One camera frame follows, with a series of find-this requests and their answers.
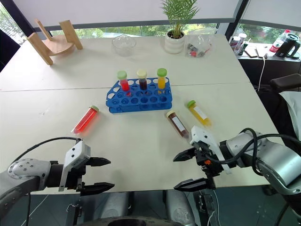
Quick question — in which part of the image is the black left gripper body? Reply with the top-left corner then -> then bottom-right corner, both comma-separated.
63,158 -> 92,193

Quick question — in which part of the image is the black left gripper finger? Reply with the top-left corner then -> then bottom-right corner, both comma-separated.
85,157 -> 111,168
80,182 -> 115,197

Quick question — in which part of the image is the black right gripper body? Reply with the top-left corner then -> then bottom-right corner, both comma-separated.
194,140 -> 224,189

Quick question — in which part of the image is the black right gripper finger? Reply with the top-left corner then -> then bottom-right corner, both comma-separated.
174,178 -> 210,192
173,146 -> 197,162

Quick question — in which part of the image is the dark brown tube cream cap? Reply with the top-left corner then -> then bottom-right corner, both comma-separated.
166,110 -> 190,139
136,69 -> 149,91

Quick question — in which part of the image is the orange liquid tube green cap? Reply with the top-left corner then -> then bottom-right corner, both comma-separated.
186,99 -> 212,127
157,68 -> 168,95

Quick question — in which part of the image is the red liquid tube green cap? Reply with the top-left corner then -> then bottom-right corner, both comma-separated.
117,70 -> 132,97
71,105 -> 100,136

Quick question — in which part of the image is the blue test tube rack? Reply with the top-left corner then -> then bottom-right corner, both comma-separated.
106,77 -> 173,114

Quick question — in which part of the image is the white cloth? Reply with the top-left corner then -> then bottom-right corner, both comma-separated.
279,91 -> 301,123

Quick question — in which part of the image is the clear bag of small parts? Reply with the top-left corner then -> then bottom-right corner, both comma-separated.
184,34 -> 216,58

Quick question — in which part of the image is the white ribbed plant pot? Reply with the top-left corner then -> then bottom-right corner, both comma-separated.
164,30 -> 186,55

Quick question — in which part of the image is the black chair armrest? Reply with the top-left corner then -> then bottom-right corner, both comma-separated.
269,73 -> 301,90

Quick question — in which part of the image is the clear glass bowl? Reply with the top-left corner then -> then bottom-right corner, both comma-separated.
111,34 -> 137,57

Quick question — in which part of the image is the brown wooden board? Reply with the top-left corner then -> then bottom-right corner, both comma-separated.
243,45 -> 265,58

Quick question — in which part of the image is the white can red print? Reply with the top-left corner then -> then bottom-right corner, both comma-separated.
230,32 -> 248,56

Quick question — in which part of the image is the wooden curved stand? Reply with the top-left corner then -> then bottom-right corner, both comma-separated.
26,19 -> 84,66

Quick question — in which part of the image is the clear bottle red label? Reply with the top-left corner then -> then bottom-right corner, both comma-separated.
269,29 -> 292,54

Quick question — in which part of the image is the black kettle jug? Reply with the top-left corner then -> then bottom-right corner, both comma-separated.
274,33 -> 301,59

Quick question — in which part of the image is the green palm plant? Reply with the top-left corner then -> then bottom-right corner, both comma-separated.
160,0 -> 201,39

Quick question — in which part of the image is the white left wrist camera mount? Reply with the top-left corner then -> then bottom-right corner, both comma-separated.
58,140 -> 91,192

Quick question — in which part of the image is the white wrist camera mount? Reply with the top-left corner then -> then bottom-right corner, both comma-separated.
189,125 -> 232,175
58,140 -> 91,192

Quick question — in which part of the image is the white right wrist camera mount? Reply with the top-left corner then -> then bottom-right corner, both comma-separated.
189,125 -> 232,175

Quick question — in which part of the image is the black bracket with white wire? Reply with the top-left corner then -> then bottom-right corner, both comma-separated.
197,189 -> 220,226

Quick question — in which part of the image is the black metal bracket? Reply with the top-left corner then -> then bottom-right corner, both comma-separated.
65,202 -> 82,226

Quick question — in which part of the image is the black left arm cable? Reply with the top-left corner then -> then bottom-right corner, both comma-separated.
11,137 -> 83,164

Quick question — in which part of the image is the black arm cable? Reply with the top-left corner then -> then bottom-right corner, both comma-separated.
204,128 -> 301,176
11,137 -> 83,164

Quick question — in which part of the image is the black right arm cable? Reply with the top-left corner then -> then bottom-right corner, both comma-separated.
204,128 -> 301,176

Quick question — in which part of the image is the white hanging cable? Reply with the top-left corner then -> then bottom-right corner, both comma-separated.
258,56 -> 268,92

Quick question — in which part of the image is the dark window frame post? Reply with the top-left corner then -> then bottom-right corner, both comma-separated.
218,0 -> 250,43
0,0 -> 36,38

